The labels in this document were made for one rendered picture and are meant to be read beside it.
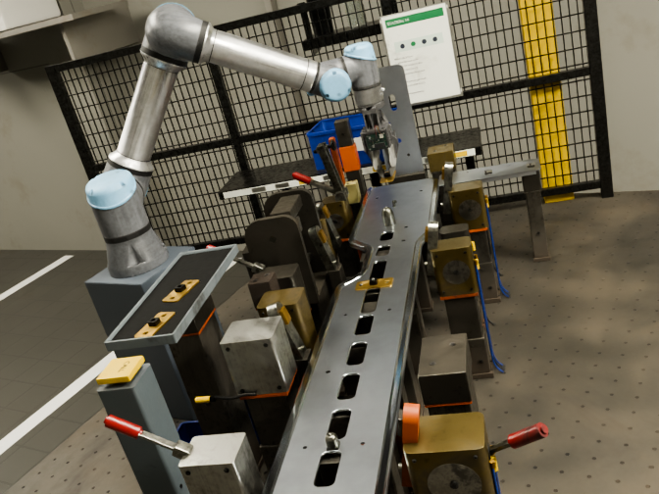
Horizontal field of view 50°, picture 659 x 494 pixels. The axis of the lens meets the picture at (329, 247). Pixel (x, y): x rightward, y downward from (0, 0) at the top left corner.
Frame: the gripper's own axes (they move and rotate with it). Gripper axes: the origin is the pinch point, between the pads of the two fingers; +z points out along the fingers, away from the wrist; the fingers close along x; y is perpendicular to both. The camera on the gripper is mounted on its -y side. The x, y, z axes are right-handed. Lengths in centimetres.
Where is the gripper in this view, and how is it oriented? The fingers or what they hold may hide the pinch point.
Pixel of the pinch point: (386, 171)
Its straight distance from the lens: 194.9
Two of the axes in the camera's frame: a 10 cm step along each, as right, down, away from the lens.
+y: -1.8, 4.3, -8.8
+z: 2.4, 8.9, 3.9
